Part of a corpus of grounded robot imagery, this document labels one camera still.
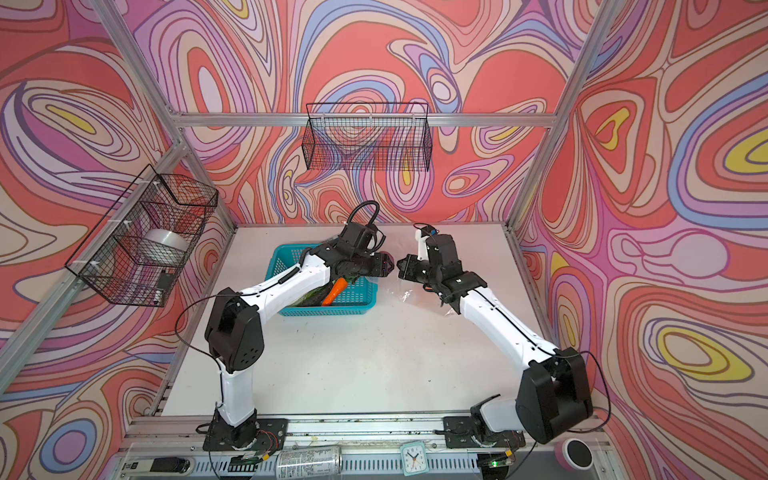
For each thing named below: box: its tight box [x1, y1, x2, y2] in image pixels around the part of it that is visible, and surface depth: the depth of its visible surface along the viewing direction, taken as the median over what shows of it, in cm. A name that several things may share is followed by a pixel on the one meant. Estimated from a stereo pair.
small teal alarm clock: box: [400, 441, 430, 477], surface depth 70 cm
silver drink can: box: [275, 446, 343, 480], surface depth 67 cm
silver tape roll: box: [142, 229, 189, 267], surface depth 74 cm
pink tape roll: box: [554, 438, 594, 471], surface depth 68 cm
